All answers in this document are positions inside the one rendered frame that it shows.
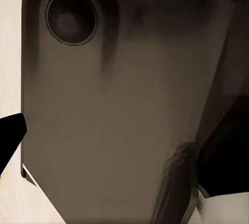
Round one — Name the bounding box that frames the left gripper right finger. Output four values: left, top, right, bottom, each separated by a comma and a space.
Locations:
232, 113, 249, 154

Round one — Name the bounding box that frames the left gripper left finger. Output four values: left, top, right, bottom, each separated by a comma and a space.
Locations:
0, 113, 27, 175

